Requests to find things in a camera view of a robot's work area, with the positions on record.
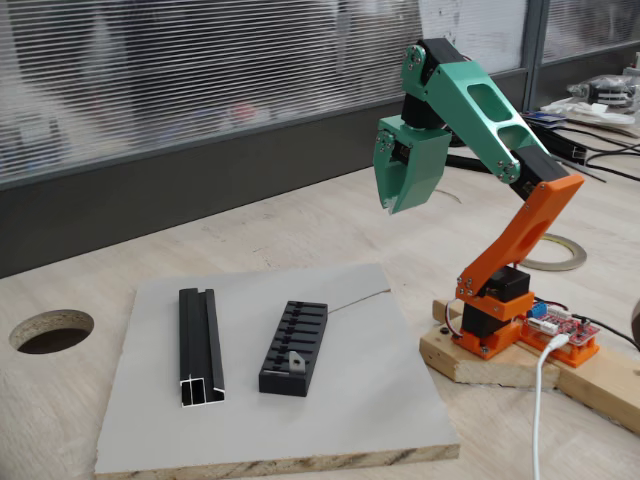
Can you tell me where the tape roll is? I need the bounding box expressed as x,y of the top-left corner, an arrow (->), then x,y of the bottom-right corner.
519,232 -> 587,272

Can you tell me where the grey wooden board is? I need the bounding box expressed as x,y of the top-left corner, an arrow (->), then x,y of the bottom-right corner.
93,263 -> 461,476

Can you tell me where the black slotted holder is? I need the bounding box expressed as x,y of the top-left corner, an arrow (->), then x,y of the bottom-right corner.
258,300 -> 330,398

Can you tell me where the orange controller board tray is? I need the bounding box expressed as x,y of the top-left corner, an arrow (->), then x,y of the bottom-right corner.
519,324 -> 601,370

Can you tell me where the grey black device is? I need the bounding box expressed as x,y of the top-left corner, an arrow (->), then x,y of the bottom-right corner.
567,74 -> 640,109

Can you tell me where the white USB cable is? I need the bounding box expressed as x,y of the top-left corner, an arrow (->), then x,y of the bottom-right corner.
531,333 -> 570,480

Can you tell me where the black cable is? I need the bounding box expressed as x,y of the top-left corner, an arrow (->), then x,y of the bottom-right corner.
569,312 -> 640,352
554,124 -> 640,151
584,149 -> 640,182

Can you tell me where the white paper sheet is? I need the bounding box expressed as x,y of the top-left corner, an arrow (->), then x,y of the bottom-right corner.
419,0 -> 530,90

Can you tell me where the long wooden plank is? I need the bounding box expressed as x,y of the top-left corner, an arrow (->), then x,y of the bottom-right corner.
519,329 -> 640,435

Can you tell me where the black flat bar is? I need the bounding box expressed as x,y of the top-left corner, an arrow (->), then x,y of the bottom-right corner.
446,153 -> 494,175

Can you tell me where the white plastic sheet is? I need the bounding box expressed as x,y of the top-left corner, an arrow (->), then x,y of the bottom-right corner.
539,97 -> 636,132

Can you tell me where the light wooden block with screws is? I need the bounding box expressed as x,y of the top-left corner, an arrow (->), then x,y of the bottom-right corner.
432,298 -> 464,326

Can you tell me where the red white black servo wire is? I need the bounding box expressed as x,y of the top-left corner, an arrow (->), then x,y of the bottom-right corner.
444,298 -> 469,342

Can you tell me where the red controller board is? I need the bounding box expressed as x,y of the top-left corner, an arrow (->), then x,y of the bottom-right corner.
522,299 -> 597,347

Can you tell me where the black profile with silver end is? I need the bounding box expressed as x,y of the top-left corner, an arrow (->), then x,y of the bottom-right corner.
537,127 -> 587,166

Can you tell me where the wooden base block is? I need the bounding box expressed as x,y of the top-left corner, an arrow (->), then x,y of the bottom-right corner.
419,312 -> 562,390

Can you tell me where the blue flat item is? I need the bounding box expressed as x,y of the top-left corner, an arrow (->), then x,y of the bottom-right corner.
519,110 -> 569,130

